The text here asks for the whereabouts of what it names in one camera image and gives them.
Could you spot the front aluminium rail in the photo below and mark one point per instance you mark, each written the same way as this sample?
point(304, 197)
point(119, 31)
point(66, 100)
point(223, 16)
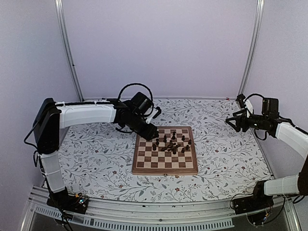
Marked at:
point(109, 215)

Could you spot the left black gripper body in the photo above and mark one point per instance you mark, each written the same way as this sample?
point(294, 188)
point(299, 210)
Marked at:
point(135, 126)

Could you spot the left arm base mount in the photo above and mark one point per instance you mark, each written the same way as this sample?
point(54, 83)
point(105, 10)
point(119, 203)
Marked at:
point(77, 203)

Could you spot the left aluminium frame post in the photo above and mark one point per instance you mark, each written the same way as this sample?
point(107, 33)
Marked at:
point(67, 49)

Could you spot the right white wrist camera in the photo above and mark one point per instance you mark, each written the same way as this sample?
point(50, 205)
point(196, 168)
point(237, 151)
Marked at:
point(244, 103)

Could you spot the fallen brown chess piece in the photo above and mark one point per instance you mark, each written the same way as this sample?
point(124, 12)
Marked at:
point(173, 145)

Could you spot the aluminium frame post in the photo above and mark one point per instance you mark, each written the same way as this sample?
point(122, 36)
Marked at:
point(67, 49)
point(253, 45)

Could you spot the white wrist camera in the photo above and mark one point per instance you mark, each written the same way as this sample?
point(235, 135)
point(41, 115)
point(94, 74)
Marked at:
point(154, 114)
point(244, 103)

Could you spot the right aluminium frame post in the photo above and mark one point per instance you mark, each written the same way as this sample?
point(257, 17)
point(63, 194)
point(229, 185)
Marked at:
point(253, 45)

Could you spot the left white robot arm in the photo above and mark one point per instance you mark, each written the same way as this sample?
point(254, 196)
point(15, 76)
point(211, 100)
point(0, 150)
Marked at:
point(53, 117)

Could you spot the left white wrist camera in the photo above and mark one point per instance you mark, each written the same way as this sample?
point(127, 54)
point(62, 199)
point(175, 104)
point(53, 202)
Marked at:
point(154, 114)

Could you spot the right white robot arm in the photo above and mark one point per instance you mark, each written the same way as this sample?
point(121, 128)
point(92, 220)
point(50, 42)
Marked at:
point(291, 136)

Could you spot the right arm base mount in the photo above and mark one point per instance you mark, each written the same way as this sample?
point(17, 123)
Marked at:
point(257, 200)

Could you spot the floral patterned table mat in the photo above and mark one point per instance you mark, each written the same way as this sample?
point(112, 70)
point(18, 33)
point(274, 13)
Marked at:
point(97, 160)

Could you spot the fallen dark chess piece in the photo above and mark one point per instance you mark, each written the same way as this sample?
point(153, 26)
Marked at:
point(166, 149)

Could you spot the wooden chess board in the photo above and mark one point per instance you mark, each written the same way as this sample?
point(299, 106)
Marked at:
point(157, 163)

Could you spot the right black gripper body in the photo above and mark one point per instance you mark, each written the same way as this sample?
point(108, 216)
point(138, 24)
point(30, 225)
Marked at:
point(261, 123)

